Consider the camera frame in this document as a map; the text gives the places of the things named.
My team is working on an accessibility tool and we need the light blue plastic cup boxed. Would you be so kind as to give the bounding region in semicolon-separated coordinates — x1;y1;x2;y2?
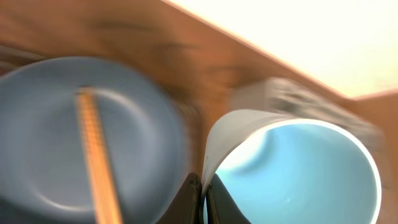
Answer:
201;110;382;224

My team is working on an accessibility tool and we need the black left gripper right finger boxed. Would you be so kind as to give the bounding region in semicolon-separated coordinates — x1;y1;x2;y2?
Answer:
205;174;251;224

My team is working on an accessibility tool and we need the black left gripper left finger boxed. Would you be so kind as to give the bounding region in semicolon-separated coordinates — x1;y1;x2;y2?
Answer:
157;173;201;224

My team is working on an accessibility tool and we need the wooden chopstick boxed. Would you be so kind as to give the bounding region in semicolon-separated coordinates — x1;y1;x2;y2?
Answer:
75;86;123;224

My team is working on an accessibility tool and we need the grey dishwasher rack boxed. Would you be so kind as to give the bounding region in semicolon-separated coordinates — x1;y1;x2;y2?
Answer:
229;78;383;152

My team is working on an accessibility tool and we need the dark blue plate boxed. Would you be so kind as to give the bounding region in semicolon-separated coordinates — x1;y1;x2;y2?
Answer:
1;57;190;224

